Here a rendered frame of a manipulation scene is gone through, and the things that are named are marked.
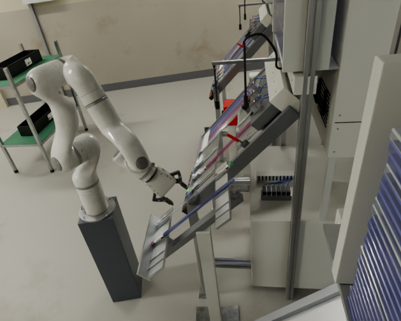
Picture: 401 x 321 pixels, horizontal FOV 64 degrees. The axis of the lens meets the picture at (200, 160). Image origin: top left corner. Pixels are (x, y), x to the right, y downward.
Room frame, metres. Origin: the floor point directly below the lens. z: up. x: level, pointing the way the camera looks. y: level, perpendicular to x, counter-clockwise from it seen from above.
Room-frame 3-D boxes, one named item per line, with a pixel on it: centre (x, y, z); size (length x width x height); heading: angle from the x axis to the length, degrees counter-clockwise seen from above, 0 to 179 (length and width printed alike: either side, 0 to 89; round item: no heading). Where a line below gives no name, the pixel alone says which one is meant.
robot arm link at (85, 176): (1.32, 0.55, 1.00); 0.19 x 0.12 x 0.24; 142
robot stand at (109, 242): (1.30, 0.57, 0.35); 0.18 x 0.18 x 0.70; 3
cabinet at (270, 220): (1.43, -0.60, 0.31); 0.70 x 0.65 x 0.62; 169
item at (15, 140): (3.27, 1.66, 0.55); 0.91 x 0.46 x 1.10; 169
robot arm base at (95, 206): (1.30, 0.57, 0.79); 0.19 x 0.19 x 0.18
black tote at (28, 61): (3.27, 1.66, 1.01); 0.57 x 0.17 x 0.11; 169
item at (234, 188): (2.23, -0.28, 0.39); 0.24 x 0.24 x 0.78; 79
